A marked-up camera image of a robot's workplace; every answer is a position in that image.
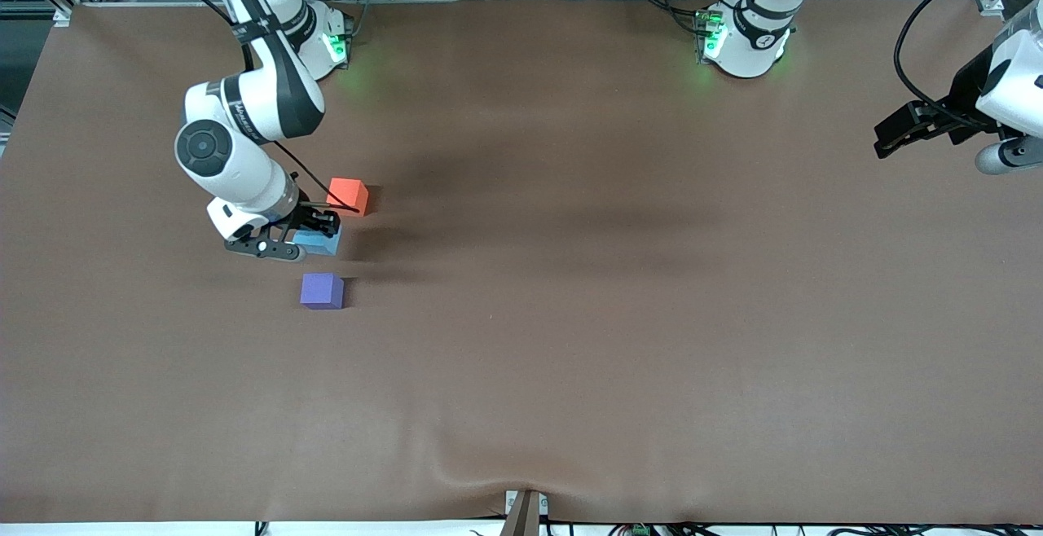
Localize purple foam block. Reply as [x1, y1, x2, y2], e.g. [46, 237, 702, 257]
[299, 272, 345, 310]

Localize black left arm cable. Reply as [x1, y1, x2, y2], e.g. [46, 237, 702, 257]
[893, 0, 1029, 125]

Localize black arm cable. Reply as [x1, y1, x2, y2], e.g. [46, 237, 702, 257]
[129, 0, 361, 215]
[893, 0, 1029, 125]

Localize brown table mat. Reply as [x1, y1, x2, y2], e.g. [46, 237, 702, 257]
[0, 0, 1043, 525]

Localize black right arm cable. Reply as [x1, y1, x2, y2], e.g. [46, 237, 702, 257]
[129, 0, 361, 215]

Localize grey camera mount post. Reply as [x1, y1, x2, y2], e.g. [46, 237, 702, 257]
[499, 488, 548, 536]

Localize orange foam block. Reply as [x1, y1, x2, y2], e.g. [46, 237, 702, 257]
[326, 178, 370, 218]

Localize blue foam block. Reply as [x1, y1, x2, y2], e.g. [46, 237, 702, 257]
[291, 222, 344, 258]

